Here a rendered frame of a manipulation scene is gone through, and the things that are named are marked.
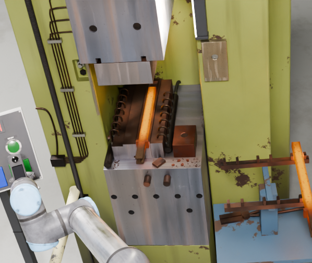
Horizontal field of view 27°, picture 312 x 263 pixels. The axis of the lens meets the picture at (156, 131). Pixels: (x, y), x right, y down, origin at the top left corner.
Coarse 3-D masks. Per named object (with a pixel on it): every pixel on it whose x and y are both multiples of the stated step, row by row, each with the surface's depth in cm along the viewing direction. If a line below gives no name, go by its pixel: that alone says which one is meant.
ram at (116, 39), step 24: (72, 0) 214; (96, 0) 213; (120, 0) 212; (144, 0) 211; (168, 0) 240; (72, 24) 220; (96, 24) 219; (120, 24) 218; (144, 24) 217; (168, 24) 238; (96, 48) 225; (120, 48) 224; (144, 48) 223
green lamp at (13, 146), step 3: (12, 141) 242; (15, 141) 243; (9, 144) 242; (12, 144) 242; (15, 144) 243; (18, 144) 243; (9, 147) 242; (12, 147) 243; (15, 147) 243; (18, 147) 243; (9, 150) 243; (12, 150) 243; (15, 150) 243
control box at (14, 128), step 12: (0, 120) 241; (12, 120) 242; (24, 120) 243; (0, 132) 241; (12, 132) 242; (24, 132) 243; (0, 144) 242; (24, 144) 244; (0, 156) 242; (24, 156) 244; (36, 156) 245; (36, 168) 246; (36, 180) 246; (0, 192) 244
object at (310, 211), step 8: (296, 144) 237; (296, 152) 234; (296, 160) 231; (296, 168) 230; (304, 168) 227; (304, 176) 224; (304, 184) 221; (304, 192) 219; (304, 200) 216; (304, 208) 212; (304, 216) 213
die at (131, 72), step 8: (144, 56) 229; (96, 64) 229; (104, 64) 229; (112, 64) 228; (120, 64) 228; (128, 64) 228; (136, 64) 227; (144, 64) 227; (152, 64) 232; (96, 72) 231; (104, 72) 231; (112, 72) 230; (120, 72) 230; (128, 72) 230; (136, 72) 229; (144, 72) 229; (152, 72) 231; (104, 80) 233; (112, 80) 233; (120, 80) 232; (128, 80) 232; (136, 80) 232; (144, 80) 231; (152, 80) 231
